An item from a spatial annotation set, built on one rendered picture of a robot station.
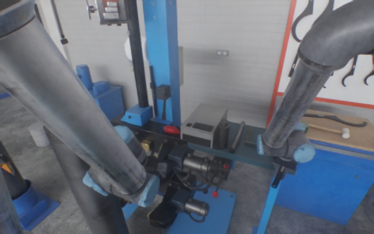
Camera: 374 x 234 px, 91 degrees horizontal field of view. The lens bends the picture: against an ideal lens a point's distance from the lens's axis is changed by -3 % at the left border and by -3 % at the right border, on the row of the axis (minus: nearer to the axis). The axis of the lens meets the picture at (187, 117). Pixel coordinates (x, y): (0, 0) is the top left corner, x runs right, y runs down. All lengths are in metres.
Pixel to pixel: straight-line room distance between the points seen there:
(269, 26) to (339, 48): 2.34
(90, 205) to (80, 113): 0.92
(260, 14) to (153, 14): 1.69
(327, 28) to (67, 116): 0.52
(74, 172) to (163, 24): 1.03
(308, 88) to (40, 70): 0.57
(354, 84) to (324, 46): 2.55
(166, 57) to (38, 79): 1.21
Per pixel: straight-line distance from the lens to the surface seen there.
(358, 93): 3.11
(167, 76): 1.49
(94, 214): 1.27
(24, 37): 0.29
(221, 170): 1.28
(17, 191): 2.53
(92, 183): 0.65
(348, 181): 2.26
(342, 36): 0.52
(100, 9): 0.93
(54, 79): 0.30
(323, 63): 0.54
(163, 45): 1.45
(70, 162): 1.02
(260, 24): 2.84
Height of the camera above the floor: 1.89
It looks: 29 degrees down
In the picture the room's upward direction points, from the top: 1 degrees counter-clockwise
